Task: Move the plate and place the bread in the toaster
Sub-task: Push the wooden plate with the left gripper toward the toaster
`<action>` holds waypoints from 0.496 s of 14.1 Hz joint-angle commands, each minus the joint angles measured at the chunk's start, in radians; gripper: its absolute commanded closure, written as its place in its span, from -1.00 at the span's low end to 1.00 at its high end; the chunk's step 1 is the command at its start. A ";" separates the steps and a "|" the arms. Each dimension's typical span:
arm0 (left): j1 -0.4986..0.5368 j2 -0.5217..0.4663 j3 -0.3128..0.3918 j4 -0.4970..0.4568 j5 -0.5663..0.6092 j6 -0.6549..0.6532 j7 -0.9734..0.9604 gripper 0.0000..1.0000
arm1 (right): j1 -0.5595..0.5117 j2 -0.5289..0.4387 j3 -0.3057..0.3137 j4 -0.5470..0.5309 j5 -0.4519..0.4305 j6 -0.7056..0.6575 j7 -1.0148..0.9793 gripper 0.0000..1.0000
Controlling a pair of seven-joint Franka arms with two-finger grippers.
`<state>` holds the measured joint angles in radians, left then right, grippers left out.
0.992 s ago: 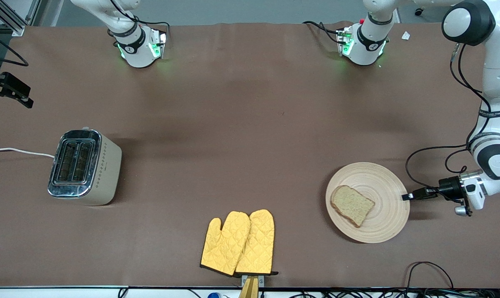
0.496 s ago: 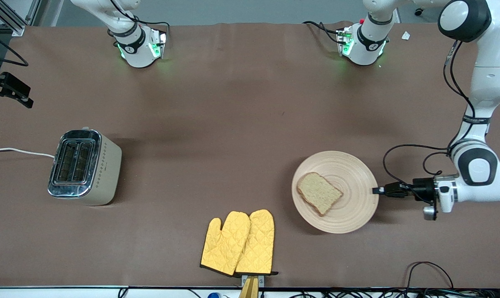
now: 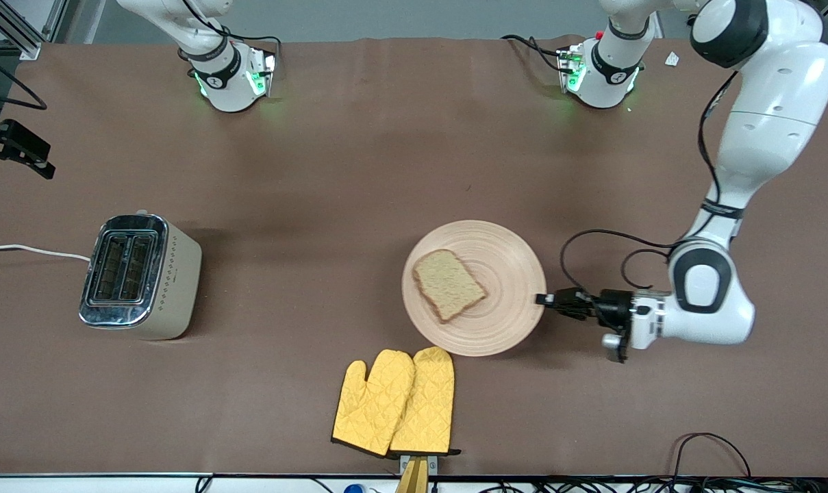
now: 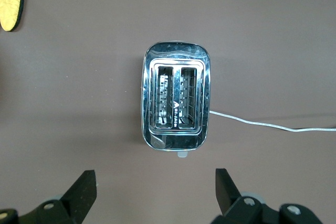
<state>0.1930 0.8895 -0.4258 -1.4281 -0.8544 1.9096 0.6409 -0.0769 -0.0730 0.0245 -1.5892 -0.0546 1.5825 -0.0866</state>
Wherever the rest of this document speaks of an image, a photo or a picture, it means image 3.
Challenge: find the round wooden plate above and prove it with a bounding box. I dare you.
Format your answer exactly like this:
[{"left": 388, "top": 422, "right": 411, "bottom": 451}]
[{"left": 401, "top": 220, "right": 547, "bottom": 357}]

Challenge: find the brown bread slice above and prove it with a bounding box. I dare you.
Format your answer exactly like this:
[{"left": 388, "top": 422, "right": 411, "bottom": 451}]
[{"left": 412, "top": 249, "right": 488, "bottom": 325}]

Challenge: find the chrome and beige toaster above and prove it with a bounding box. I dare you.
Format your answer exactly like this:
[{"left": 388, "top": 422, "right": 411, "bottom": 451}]
[{"left": 78, "top": 210, "right": 203, "bottom": 341}]

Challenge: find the yellow quilted oven mitt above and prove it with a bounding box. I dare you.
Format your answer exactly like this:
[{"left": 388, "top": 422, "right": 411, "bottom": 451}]
[
  {"left": 331, "top": 349, "right": 416, "bottom": 458},
  {"left": 388, "top": 346, "right": 462, "bottom": 457}
]

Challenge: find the brown table cover sheet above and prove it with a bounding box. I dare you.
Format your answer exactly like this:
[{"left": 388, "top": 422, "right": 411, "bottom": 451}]
[{"left": 0, "top": 36, "right": 828, "bottom": 477}]

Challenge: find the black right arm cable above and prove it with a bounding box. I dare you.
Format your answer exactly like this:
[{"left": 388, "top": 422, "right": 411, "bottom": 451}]
[{"left": 0, "top": 48, "right": 48, "bottom": 110}]

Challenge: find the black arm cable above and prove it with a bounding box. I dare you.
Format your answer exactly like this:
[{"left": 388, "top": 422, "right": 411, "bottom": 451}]
[
  {"left": 560, "top": 68, "right": 740, "bottom": 292},
  {"left": 0, "top": 48, "right": 48, "bottom": 110}
]

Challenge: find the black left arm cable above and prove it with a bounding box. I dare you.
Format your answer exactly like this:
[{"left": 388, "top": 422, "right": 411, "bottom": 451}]
[{"left": 560, "top": 68, "right": 740, "bottom": 292}]

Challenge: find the white toaster power cord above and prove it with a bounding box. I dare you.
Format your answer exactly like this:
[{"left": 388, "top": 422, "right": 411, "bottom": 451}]
[{"left": 0, "top": 244, "right": 91, "bottom": 263}]

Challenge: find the black looped cable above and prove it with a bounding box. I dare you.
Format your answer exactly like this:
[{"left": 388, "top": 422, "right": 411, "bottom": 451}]
[{"left": 673, "top": 432, "right": 753, "bottom": 480}]

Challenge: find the wooden mount with metal bracket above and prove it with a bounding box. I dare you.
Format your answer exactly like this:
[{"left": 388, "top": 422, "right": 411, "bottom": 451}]
[{"left": 394, "top": 453, "right": 439, "bottom": 493}]

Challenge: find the black base cable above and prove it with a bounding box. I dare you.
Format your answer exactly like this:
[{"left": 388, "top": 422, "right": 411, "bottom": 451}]
[{"left": 501, "top": 34, "right": 566, "bottom": 73}]

